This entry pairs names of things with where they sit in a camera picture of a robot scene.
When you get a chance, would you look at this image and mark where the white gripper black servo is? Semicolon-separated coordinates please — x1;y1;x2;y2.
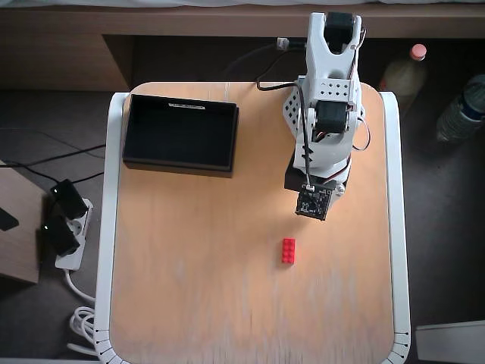
283;139;352;199

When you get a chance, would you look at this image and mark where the red lego block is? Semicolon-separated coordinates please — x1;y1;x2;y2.
280;237;297;265

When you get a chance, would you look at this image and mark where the black rectangular bin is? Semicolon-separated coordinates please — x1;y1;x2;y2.
121;93;240;179

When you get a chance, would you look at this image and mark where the yellow bottle with pink cap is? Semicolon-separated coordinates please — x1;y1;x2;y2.
380;43;429;111

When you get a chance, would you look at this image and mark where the clear plastic water bottle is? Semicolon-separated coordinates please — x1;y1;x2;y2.
435;74;485;143

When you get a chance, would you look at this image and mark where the white box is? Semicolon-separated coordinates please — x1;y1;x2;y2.
415;320;485;364

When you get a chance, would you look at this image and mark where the black power adapter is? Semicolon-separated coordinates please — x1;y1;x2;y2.
40;215;81;256
50;179;89;219

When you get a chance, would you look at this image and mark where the white power strip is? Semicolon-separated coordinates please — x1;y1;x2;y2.
55;196;94;271

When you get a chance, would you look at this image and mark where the light wooden box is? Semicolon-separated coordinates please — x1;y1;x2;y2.
0;158;49;285

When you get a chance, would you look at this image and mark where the black flat object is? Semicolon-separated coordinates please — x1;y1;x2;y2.
0;207;19;232

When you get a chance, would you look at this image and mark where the black camera cable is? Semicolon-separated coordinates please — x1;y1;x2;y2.
255;77;315;190

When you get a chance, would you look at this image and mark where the black wrist camera circuit board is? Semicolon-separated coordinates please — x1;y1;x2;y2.
294;184;336;223

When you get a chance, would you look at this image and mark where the black power cable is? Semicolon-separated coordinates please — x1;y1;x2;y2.
261;39;308;83

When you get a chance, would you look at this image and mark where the black cable with white plug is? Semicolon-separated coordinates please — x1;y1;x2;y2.
221;36;291;77

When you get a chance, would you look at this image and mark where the white table frame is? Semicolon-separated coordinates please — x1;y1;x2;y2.
92;89;412;364

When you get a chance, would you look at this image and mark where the thin black floor cable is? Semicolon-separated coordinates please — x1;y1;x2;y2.
0;143;107;168

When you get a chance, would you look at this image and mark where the white power strip cable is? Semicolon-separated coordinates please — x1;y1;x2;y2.
64;267;99;357

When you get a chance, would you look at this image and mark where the brown wooden bed frame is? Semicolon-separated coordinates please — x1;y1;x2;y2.
0;4;485;92

